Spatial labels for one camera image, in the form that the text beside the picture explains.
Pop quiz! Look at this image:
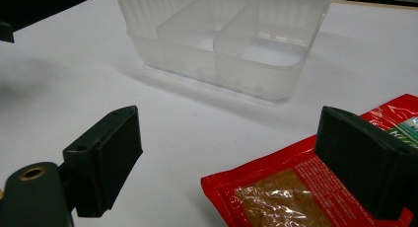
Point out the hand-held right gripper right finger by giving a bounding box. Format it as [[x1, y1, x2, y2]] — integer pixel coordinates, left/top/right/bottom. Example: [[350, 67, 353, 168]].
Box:
[[313, 105, 418, 221]]

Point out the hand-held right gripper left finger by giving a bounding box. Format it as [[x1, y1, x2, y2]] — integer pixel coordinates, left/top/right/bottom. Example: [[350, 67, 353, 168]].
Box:
[[61, 105, 144, 218]]

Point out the red seasoning packet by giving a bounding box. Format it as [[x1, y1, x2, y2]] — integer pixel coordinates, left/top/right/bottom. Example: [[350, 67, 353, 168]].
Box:
[[200, 93, 418, 227]]

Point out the translucent plastic divided container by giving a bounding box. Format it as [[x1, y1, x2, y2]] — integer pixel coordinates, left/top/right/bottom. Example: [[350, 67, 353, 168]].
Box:
[[117, 0, 338, 102]]

